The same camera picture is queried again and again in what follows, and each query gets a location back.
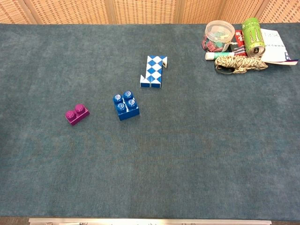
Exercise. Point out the purple toy brick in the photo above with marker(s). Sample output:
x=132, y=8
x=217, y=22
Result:
x=77, y=116

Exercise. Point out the blue toy brick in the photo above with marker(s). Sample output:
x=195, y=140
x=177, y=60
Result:
x=127, y=110

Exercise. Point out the teal table cloth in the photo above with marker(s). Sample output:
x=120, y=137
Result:
x=164, y=152

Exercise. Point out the blue white snake puzzle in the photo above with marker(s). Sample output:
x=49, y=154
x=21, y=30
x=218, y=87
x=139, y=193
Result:
x=153, y=70

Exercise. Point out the white green glue stick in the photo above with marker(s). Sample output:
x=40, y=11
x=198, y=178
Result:
x=218, y=55

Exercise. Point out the woven folding screen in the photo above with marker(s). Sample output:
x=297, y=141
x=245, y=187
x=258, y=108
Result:
x=140, y=11

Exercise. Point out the clear plastic jar of clips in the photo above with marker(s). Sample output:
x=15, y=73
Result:
x=218, y=35

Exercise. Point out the red black card box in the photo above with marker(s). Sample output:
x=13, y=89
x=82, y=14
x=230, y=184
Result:
x=239, y=38

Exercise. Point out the green energy drink can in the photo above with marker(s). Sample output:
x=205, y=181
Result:
x=253, y=37

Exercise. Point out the white paper booklet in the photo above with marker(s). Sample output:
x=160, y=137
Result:
x=274, y=47

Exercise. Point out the aluminium rail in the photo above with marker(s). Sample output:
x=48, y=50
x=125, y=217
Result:
x=150, y=221

